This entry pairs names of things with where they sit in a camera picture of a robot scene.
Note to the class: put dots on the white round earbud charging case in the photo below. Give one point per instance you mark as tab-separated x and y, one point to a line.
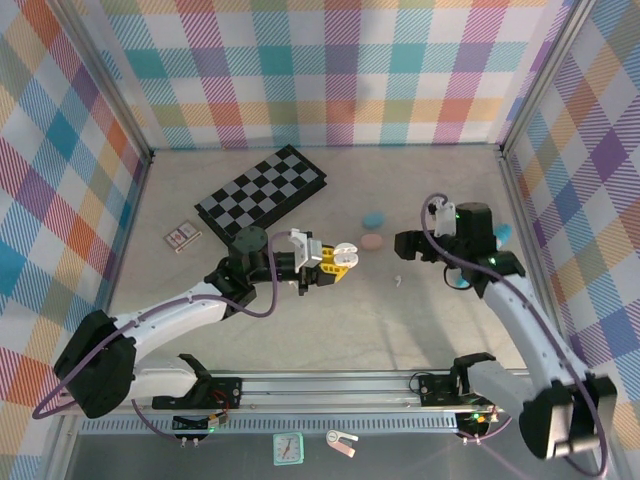
346	252

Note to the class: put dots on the pink earbud charging case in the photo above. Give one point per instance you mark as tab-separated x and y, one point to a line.
371	242

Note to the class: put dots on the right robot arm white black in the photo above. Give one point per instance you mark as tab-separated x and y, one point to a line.
520	320

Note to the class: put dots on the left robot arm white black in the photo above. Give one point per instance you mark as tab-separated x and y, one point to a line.
165	320

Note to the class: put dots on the blue cylindrical device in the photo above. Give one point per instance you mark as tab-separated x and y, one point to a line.
504	234

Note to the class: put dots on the small playing card box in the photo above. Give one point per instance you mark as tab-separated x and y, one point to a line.
181	235

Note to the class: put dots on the black grey chessboard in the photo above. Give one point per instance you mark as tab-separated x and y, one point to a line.
270	175

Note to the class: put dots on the white pink small tool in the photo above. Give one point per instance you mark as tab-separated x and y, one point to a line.
334	438

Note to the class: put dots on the black controller board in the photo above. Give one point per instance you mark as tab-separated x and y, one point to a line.
475	420
192	424

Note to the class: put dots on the teal square clock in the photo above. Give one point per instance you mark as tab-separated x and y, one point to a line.
288	449

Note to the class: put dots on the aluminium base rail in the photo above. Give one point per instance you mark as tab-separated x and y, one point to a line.
325	387

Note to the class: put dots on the aluminium frame post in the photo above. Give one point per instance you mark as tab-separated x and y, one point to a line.
111	75
542	75

